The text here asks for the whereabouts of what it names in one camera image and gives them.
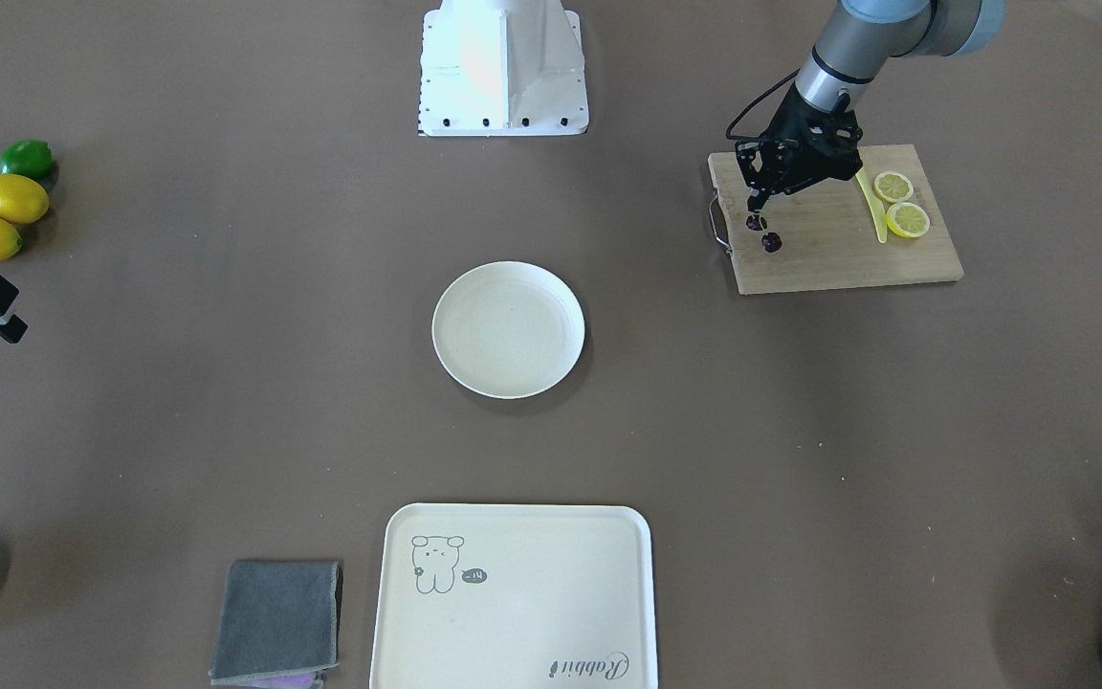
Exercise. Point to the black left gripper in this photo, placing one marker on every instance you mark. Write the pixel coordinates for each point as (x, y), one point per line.
(793, 127)

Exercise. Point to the cream round plate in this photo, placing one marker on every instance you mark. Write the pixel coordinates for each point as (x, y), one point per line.
(508, 329)

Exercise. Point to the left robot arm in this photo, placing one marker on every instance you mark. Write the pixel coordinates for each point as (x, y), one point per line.
(861, 36)

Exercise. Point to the cream rabbit tray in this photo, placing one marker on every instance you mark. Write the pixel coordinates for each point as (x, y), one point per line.
(516, 596)

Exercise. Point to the bamboo cutting board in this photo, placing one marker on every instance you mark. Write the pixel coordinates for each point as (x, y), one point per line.
(828, 240)

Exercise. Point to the yellow lemon far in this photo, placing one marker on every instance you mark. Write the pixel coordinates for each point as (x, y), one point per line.
(22, 199)

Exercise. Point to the yellow plastic knife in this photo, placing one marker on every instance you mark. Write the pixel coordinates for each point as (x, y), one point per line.
(875, 205)

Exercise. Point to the lemon slice upper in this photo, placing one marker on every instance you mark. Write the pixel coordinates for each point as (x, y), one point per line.
(892, 186)

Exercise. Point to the lemon slice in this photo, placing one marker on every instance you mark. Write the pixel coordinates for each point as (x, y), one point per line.
(892, 186)
(907, 219)

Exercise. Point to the green lime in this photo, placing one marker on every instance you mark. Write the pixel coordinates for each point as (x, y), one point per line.
(27, 157)

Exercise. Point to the lemon slice lower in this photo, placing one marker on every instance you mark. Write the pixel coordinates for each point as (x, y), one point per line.
(907, 219)

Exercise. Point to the grey folded cloth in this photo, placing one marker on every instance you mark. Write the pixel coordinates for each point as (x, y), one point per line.
(279, 624)

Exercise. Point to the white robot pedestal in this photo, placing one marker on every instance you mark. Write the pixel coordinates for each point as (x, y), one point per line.
(502, 69)

